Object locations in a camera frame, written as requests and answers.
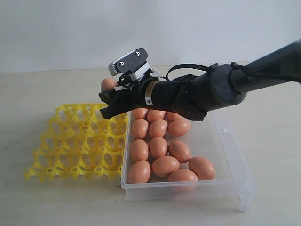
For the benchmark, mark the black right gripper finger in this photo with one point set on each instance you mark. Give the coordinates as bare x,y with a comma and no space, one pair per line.
111,111

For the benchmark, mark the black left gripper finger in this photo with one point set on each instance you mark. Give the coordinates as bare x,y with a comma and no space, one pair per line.
108,97

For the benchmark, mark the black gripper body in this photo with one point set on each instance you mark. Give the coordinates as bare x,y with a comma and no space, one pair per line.
169,96

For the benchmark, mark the brown egg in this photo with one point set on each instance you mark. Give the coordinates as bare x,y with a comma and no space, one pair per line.
202,167
171,116
108,84
139,150
154,115
140,113
158,147
158,128
182,175
139,172
165,165
179,127
179,150
139,128

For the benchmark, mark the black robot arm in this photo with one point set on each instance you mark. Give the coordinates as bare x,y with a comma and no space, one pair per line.
225,85

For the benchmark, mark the yellow plastic egg tray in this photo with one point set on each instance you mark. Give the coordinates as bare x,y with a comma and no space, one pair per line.
79,142

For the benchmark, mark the clear plastic bin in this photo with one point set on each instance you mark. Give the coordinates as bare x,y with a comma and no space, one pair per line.
211,138

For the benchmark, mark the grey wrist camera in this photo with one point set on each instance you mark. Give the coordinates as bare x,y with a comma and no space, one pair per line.
133,63

